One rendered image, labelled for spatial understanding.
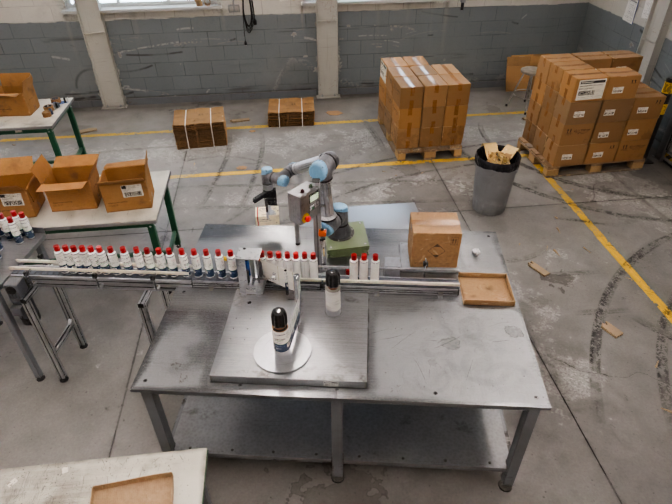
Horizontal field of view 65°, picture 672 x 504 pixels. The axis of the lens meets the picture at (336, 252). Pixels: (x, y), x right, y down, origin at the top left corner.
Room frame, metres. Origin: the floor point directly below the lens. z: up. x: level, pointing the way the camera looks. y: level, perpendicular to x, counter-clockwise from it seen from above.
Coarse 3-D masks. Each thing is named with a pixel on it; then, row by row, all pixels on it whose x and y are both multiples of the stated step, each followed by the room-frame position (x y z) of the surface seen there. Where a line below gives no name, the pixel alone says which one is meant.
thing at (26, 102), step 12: (12, 84) 5.64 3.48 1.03; (24, 84) 5.43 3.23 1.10; (0, 96) 5.25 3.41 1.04; (12, 96) 5.26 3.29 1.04; (24, 96) 5.40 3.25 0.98; (36, 96) 5.63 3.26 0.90; (0, 108) 5.37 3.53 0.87; (12, 108) 5.37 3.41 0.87; (24, 108) 5.38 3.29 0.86; (36, 108) 5.54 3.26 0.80
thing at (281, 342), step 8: (272, 312) 1.90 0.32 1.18; (280, 312) 1.89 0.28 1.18; (272, 320) 1.89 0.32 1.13; (280, 320) 1.87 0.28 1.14; (272, 328) 1.89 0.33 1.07; (280, 328) 1.88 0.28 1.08; (280, 336) 1.87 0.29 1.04; (288, 336) 1.89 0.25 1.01; (280, 344) 1.86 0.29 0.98; (288, 344) 1.89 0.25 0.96; (280, 352) 1.87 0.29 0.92; (288, 352) 1.88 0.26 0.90
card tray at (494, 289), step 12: (468, 276) 2.56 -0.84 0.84; (480, 276) 2.56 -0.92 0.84; (492, 276) 2.55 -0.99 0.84; (504, 276) 2.55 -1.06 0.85; (468, 288) 2.45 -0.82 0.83; (480, 288) 2.45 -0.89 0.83; (492, 288) 2.45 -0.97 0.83; (504, 288) 2.45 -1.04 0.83; (468, 300) 2.31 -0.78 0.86; (480, 300) 2.30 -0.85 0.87; (492, 300) 2.30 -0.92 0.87; (504, 300) 2.34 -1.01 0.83
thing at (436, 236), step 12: (420, 216) 2.83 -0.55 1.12; (432, 216) 2.83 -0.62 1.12; (444, 216) 2.83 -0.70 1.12; (456, 216) 2.83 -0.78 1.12; (420, 228) 2.70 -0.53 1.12; (432, 228) 2.69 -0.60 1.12; (444, 228) 2.69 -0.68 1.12; (456, 228) 2.69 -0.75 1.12; (408, 240) 2.85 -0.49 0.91; (420, 240) 2.64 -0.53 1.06; (432, 240) 2.64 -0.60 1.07; (444, 240) 2.64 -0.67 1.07; (456, 240) 2.64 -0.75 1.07; (408, 252) 2.79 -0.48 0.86; (420, 252) 2.64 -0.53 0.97; (432, 252) 2.64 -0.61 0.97; (444, 252) 2.64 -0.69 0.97; (456, 252) 2.64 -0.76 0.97; (420, 264) 2.64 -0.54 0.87; (432, 264) 2.64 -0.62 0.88; (444, 264) 2.64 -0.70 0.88; (456, 264) 2.63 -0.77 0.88
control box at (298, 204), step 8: (304, 184) 2.64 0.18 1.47; (288, 192) 2.55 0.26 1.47; (296, 192) 2.55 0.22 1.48; (312, 192) 2.57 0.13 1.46; (288, 200) 2.55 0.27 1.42; (296, 200) 2.51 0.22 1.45; (304, 200) 2.52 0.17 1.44; (296, 208) 2.51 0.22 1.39; (304, 208) 2.51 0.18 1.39; (296, 216) 2.51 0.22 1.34; (304, 216) 2.51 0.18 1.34; (312, 216) 2.56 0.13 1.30
